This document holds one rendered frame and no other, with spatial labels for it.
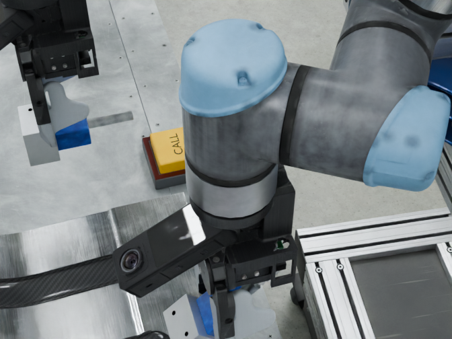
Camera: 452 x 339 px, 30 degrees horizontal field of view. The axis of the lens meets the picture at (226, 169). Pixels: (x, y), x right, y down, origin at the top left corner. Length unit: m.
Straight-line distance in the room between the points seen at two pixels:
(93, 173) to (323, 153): 0.60
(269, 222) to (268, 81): 0.18
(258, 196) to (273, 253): 0.09
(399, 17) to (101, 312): 0.45
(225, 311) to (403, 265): 1.07
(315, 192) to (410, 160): 1.58
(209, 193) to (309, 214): 1.46
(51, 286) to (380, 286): 0.95
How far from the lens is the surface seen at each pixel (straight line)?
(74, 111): 0.96
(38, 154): 1.01
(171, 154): 1.11
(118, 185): 1.13
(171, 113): 1.21
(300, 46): 2.56
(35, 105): 0.92
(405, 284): 1.77
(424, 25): 0.67
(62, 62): 0.93
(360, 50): 0.63
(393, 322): 1.72
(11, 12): 0.88
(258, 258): 0.74
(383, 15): 0.66
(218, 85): 0.57
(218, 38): 0.60
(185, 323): 0.85
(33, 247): 0.98
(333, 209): 2.13
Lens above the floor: 1.66
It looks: 49 degrees down
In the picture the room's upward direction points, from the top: straight up
